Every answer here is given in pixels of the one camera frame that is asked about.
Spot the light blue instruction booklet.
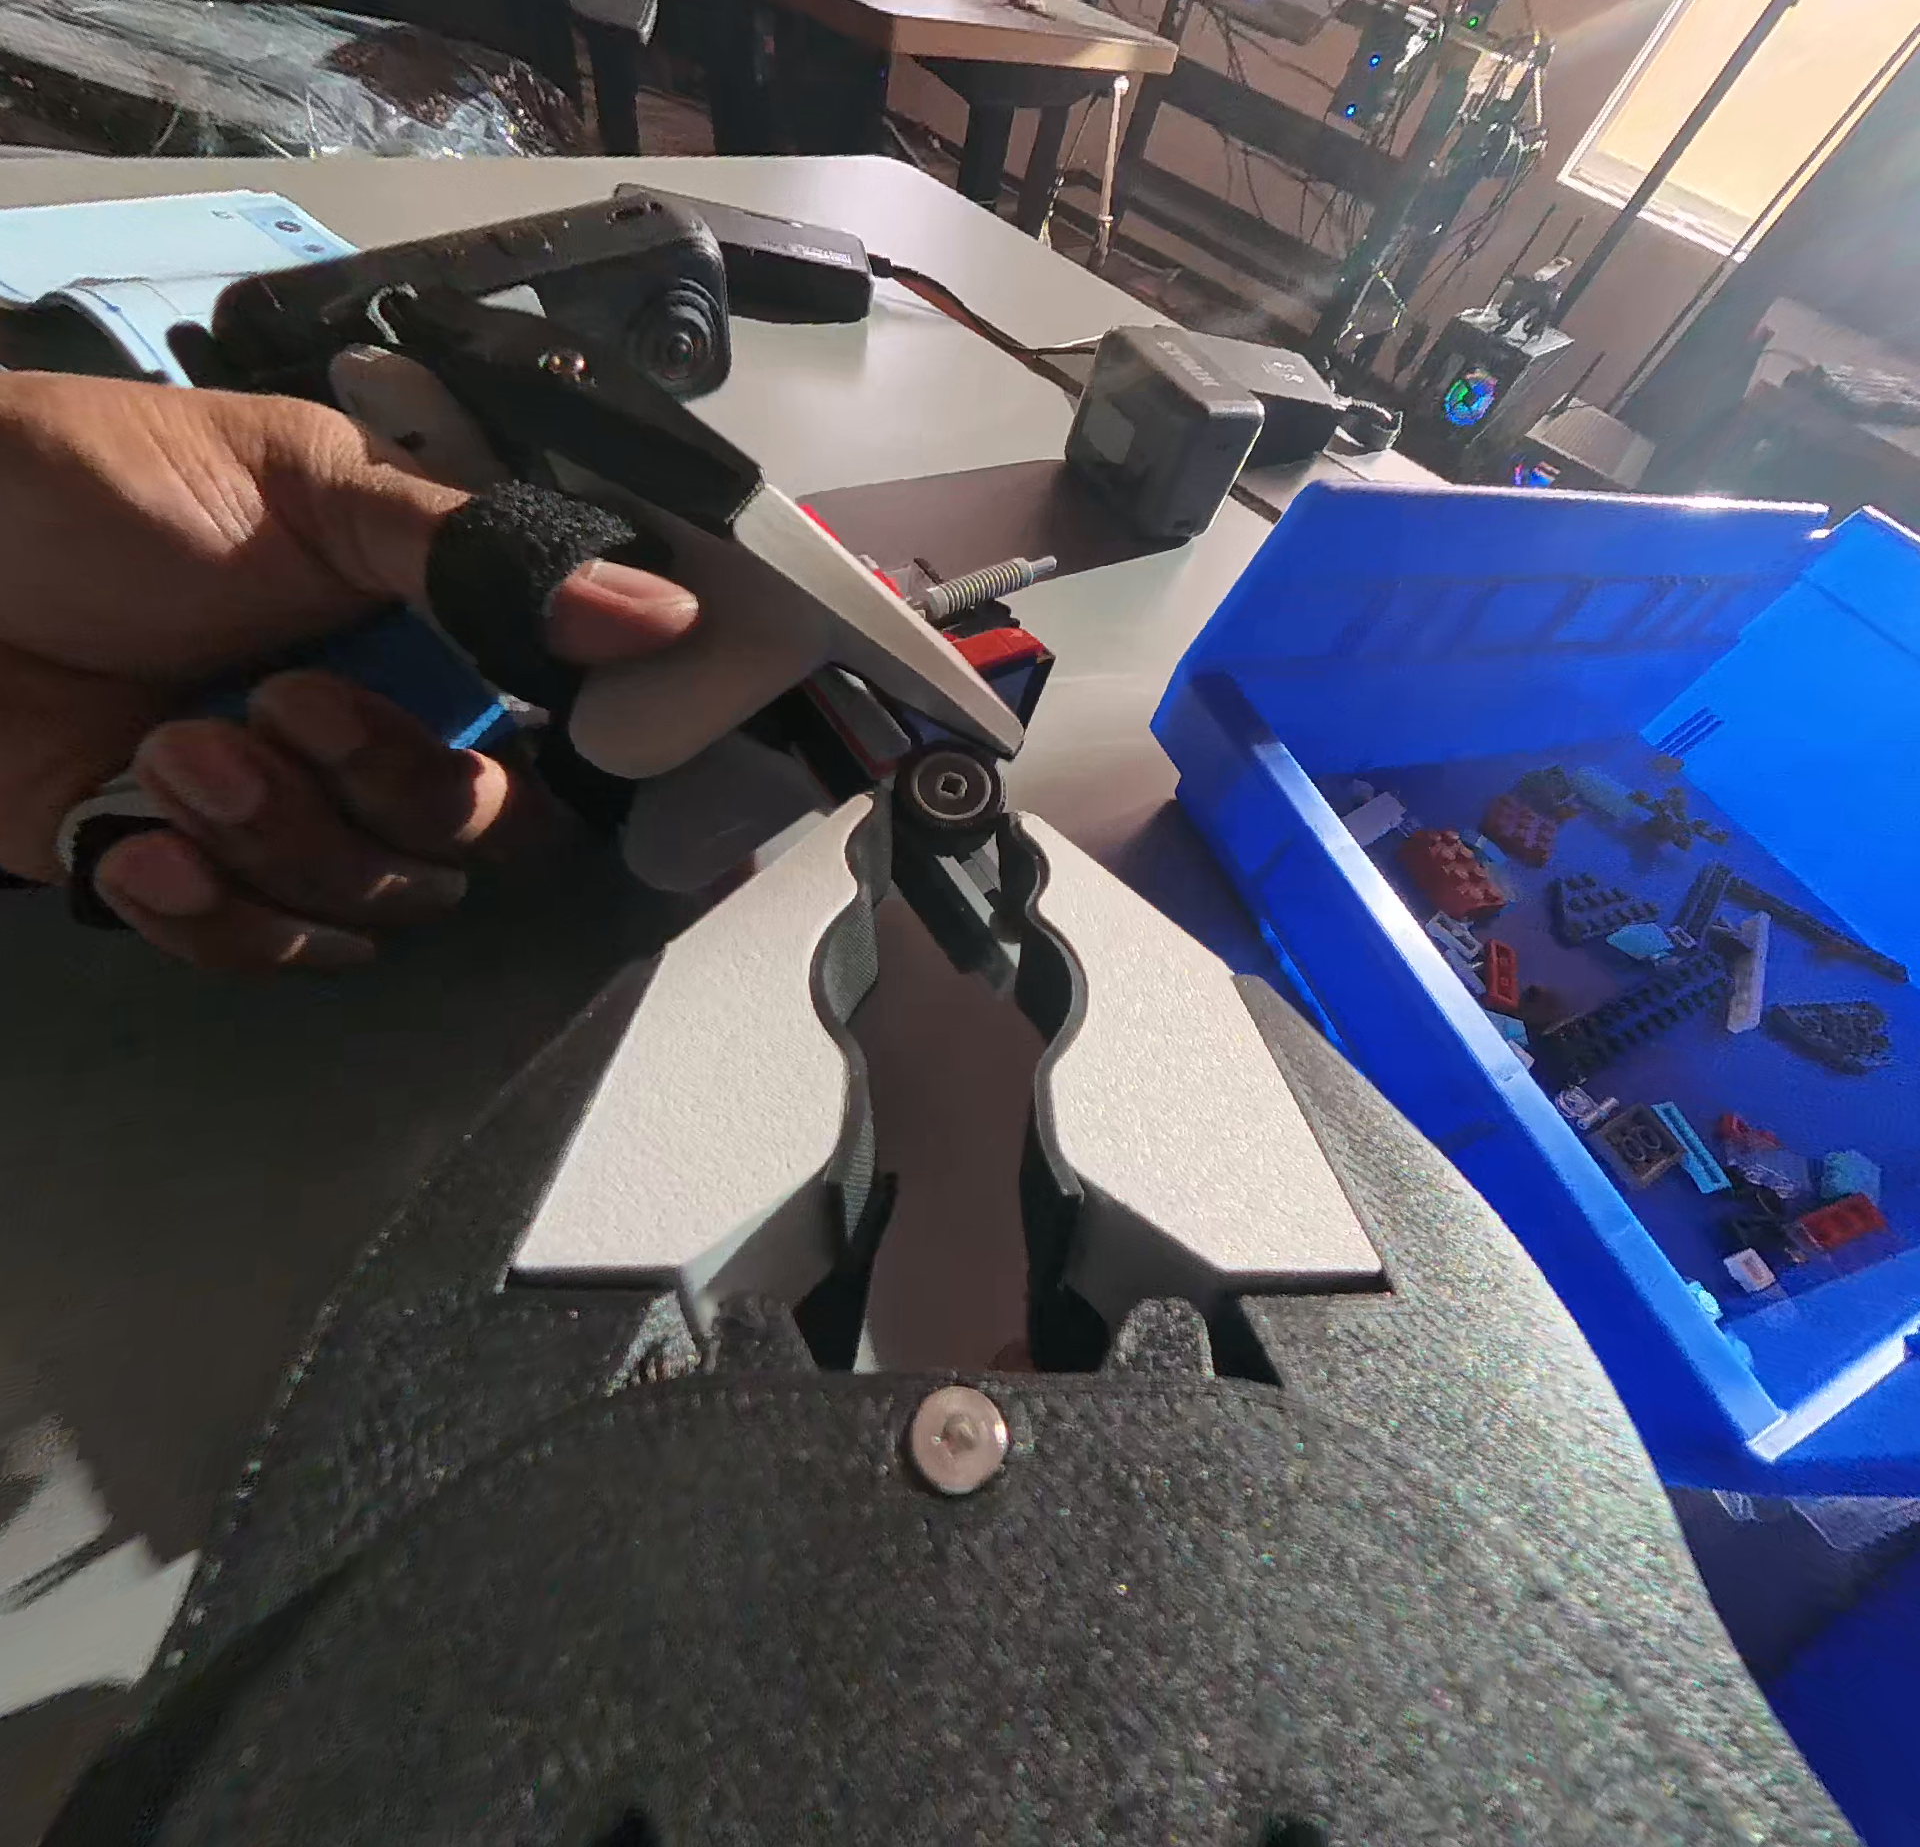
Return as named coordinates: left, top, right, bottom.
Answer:
left=0, top=191, right=363, bottom=385

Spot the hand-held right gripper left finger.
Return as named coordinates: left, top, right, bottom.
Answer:
left=508, top=795, right=902, bottom=1345

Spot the bright window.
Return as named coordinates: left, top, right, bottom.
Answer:
left=1559, top=0, right=1920, bottom=250

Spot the black cube camera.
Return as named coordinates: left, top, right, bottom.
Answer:
left=1066, top=323, right=1267, bottom=540

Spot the plastic-wrapped chair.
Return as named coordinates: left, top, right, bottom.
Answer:
left=0, top=0, right=588, bottom=161

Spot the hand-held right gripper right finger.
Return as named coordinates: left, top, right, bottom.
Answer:
left=996, top=809, right=1384, bottom=1345

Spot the brown side table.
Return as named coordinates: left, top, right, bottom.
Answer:
left=704, top=0, right=1183, bottom=250

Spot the brown cable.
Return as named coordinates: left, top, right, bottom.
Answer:
left=868, top=258, right=1112, bottom=393

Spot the black office chair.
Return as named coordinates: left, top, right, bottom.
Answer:
left=546, top=0, right=662, bottom=154

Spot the black power bank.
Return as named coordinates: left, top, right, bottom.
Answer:
left=717, top=210, right=876, bottom=326

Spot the grey laptop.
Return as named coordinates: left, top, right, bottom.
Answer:
left=1229, top=444, right=1449, bottom=528

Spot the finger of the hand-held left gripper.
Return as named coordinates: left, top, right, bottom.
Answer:
left=736, top=479, right=1028, bottom=758

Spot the blue plastic bin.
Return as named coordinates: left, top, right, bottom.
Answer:
left=1152, top=479, right=1920, bottom=1496
left=1664, top=1487, right=1920, bottom=1847

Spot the person's left hand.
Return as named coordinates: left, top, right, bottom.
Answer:
left=0, top=369, right=704, bottom=978

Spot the computer tower with coloured lights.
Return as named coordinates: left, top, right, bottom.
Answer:
left=1416, top=308, right=1578, bottom=476

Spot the black equipment rack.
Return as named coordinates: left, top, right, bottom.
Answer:
left=1116, top=0, right=1562, bottom=363

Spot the pile of loose toy bricks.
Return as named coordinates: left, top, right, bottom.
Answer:
left=1342, top=758, right=1908, bottom=1301

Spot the black toy wheel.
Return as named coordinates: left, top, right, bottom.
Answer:
left=891, top=750, right=1010, bottom=865

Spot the toy brick truck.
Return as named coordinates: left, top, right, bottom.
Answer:
left=781, top=549, right=1059, bottom=1001

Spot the black power adapter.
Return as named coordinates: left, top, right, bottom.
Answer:
left=1236, top=353, right=1358, bottom=469

